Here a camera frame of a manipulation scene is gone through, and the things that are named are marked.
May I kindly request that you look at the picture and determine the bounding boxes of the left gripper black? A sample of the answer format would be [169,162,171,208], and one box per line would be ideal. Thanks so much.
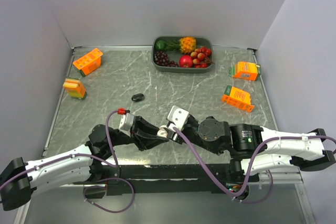
[108,115,169,151]

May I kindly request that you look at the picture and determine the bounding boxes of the black charging case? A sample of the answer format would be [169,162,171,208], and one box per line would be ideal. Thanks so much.
[131,93,145,103]

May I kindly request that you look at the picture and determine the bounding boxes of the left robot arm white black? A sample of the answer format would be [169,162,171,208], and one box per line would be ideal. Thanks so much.
[1,114,171,211]

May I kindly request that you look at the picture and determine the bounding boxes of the red apple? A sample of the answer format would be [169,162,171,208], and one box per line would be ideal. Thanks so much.
[178,55,193,68]

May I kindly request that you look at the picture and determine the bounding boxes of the orange flat box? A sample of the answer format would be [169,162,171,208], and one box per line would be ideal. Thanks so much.
[222,85,255,113]

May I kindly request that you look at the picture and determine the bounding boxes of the dark grape bunch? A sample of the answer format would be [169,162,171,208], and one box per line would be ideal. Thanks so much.
[153,51,179,67]

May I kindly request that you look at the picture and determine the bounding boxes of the grey fruit tray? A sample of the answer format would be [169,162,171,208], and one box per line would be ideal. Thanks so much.
[151,36,215,73]

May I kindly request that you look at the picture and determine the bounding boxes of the red lychee bunch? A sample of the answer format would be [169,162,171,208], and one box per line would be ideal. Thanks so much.
[190,47,215,68]

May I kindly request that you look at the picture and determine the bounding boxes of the orange yellow carton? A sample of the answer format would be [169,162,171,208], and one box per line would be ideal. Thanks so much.
[62,78,87,100]

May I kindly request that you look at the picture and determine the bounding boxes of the orange juice carton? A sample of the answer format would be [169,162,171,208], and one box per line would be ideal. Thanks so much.
[72,48,103,77]

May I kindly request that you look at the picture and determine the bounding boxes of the green lime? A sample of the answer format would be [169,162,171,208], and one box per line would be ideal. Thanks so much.
[155,40,166,51]

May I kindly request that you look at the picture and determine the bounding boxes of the orange pineapple toy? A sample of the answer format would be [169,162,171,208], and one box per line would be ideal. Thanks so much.
[165,37,197,54]

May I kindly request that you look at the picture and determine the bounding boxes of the orange green box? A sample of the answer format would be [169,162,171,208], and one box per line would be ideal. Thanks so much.
[229,61,261,81]

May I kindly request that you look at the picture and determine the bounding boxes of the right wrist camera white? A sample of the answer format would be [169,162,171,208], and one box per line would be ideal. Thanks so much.
[166,105,190,131]

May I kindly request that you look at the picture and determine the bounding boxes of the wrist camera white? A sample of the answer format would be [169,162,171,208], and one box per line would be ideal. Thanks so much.
[117,108,134,136]
[166,105,190,131]

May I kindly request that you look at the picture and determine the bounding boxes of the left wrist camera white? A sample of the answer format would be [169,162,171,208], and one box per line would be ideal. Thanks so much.
[117,108,134,136]

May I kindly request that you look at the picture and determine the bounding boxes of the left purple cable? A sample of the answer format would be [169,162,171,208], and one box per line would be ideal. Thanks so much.
[0,110,136,213]

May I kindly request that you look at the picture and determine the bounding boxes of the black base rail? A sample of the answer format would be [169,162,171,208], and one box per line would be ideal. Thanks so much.
[72,163,263,197]

